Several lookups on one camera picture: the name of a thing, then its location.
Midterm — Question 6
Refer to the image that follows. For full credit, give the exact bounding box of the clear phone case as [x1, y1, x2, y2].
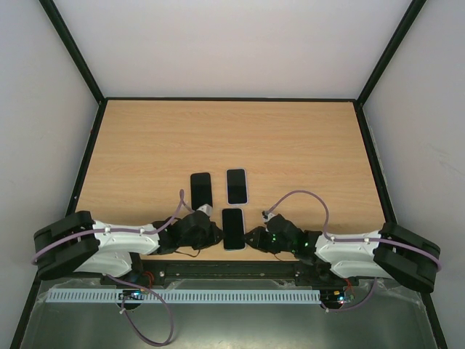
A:
[220, 207, 248, 252]

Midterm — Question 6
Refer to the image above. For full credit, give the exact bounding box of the lilac phone case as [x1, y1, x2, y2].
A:
[225, 167, 249, 206]

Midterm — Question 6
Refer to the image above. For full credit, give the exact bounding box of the black phone case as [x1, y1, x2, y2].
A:
[190, 172, 214, 210]

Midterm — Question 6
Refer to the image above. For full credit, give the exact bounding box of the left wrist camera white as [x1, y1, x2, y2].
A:
[197, 204, 213, 217]

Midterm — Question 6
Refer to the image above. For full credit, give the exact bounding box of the black front mounting rail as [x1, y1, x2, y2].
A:
[34, 258, 424, 292]

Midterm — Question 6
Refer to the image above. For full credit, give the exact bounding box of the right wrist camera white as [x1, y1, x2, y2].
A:
[262, 211, 275, 223]

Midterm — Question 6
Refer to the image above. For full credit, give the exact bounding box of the black aluminium frame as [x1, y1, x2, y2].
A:
[9, 1, 448, 348]

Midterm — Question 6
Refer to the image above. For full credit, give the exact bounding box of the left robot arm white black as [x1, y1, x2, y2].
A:
[32, 210, 225, 281]

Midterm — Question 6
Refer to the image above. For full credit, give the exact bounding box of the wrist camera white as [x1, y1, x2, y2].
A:
[197, 204, 213, 217]
[262, 211, 275, 223]

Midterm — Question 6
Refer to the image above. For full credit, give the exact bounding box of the light blue slotted cable duct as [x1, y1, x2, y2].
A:
[45, 289, 320, 305]

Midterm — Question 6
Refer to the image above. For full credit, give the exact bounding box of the blue phone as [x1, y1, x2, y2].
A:
[190, 172, 213, 210]

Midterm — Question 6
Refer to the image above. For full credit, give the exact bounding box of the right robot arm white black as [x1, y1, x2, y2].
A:
[244, 214, 440, 293]

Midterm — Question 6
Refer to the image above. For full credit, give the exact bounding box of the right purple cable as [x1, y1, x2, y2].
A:
[267, 188, 443, 314]

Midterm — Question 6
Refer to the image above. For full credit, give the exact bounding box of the dark blue phone screen up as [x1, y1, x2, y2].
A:
[222, 209, 245, 250]

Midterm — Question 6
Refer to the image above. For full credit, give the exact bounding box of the silver white phone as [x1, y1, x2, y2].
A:
[227, 169, 248, 204]

